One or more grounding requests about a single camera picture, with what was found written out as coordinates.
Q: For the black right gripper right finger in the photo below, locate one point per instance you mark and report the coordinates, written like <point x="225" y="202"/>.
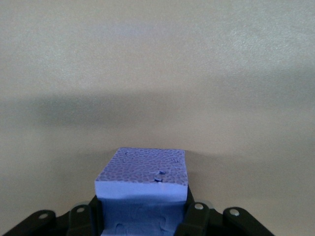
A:
<point x="199" y="218"/>

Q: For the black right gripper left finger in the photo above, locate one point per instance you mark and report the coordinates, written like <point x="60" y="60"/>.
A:
<point x="78" y="221"/>

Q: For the purple foam cube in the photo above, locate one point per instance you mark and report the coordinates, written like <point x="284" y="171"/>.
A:
<point x="142" y="172"/>

